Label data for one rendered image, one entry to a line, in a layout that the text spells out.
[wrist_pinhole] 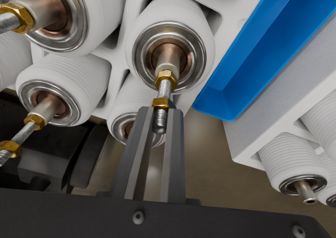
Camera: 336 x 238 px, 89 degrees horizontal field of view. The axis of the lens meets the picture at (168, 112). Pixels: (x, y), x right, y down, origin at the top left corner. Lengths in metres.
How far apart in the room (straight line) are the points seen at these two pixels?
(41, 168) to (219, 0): 0.52
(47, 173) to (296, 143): 0.57
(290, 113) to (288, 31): 0.15
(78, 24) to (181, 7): 0.09
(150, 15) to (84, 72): 0.13
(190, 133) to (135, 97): 0.41
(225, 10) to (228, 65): 0.24
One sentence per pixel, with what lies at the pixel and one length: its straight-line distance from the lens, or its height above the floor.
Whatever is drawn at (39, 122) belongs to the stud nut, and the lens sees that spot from 0.24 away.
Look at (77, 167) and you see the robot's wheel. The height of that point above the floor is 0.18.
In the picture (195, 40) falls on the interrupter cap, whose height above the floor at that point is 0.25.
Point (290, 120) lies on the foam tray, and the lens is 0.38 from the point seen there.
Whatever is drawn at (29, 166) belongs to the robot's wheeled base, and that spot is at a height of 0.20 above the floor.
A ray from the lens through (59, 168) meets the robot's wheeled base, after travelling 0.55.
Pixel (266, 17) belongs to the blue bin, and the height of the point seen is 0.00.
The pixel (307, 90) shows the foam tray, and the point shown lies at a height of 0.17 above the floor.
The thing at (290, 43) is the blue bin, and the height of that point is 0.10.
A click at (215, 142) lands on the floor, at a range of 0.66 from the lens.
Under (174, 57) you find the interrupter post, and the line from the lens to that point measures 0.17.
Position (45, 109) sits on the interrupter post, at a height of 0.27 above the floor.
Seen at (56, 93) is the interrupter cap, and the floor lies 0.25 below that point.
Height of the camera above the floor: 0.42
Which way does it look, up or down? 49 degrees down
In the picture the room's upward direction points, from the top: 174 degrees counter-clockwise
